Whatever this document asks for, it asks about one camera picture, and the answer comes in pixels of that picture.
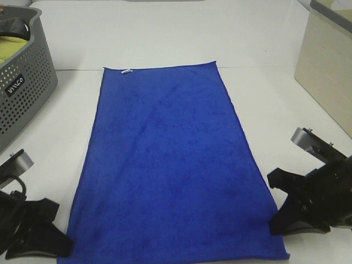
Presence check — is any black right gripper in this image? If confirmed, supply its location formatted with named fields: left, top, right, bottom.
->
left=267, top=157, right=351, bottom=235

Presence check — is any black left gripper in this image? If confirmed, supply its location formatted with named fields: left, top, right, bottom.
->
left=1, top=191, right=73, bottom=259

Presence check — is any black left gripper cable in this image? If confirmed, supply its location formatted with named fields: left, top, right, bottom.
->
left=0, top=175, right=28, bottom=204

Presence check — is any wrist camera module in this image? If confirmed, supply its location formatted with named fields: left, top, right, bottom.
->
left=1, top=149, right=34, bottom=188
left=291, top=127, right=348, bottom=164

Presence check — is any blue microfiber towel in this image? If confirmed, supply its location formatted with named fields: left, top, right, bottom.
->
left=58, top=62, right=289, bottom=263

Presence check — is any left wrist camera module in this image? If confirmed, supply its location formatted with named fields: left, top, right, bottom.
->
left=1, top=149, right=34, bottom=188

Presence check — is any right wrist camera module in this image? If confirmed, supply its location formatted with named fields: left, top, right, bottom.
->
left=291, top=127, right=348, bottom=164

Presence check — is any grey perforated laundry basket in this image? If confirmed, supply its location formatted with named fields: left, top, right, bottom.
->
left=1, top=5, right=58, bottom=151

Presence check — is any beige storage bin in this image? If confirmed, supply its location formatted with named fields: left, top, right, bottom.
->
left=294, top=1, right=351, bottom=135

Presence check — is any yellow towel in basket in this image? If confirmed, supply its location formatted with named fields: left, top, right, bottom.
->
left=1, top=36, right=28, bottom=65

